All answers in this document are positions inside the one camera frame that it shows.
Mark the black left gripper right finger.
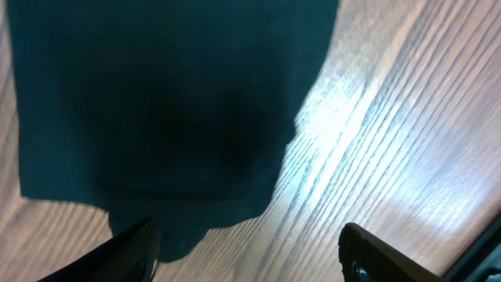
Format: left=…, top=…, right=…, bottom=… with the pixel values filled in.
left=338, top=222, right=443, bottom=282

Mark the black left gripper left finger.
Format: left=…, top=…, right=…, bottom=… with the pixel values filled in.
left=40, top=219, right=160, bottom=282

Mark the dark navy t-shirt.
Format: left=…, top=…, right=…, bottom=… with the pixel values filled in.
left=6, top=0, right=339, bottom=263

